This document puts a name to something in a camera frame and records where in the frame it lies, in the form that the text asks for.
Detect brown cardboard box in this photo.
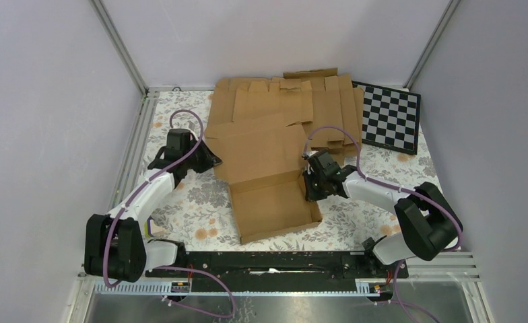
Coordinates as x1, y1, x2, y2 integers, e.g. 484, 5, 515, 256
204, 114, 323, 244

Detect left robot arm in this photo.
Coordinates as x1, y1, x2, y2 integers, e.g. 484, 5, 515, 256
84, 129, 222, 287

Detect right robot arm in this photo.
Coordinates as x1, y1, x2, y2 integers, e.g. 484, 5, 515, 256
302, 150, 463, 277

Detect floral table mat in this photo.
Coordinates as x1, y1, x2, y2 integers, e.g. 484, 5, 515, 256
138, 91, 439, 251

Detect stack of flat cardboard blanks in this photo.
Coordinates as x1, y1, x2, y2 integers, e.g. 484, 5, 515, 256
207, 68, 364, 156

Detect yellow green small object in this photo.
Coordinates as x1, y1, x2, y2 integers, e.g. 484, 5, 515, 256
145, 217, 165, 237

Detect black white checkerboard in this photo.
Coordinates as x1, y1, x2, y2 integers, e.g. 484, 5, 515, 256
352, 81, 422, 155

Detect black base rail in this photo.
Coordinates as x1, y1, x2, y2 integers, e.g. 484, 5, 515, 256
145, 251, 409, 293

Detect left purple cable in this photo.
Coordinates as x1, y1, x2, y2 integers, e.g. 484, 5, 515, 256
102, 109, 238, 320

